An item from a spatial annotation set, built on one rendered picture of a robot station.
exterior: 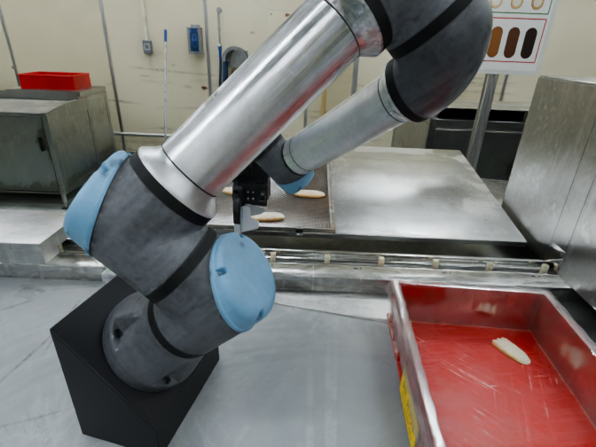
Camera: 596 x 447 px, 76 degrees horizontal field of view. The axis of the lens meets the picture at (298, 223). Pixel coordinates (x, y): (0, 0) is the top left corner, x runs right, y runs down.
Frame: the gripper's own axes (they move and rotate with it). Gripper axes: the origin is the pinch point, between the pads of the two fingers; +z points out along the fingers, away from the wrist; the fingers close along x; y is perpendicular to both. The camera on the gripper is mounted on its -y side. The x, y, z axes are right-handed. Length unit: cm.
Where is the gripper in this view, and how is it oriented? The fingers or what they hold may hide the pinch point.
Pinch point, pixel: (239, 231)
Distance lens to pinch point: 96.9
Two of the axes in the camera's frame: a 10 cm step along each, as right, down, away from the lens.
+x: 0.4, -4.3, 9.0
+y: 10.0, 0.5, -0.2
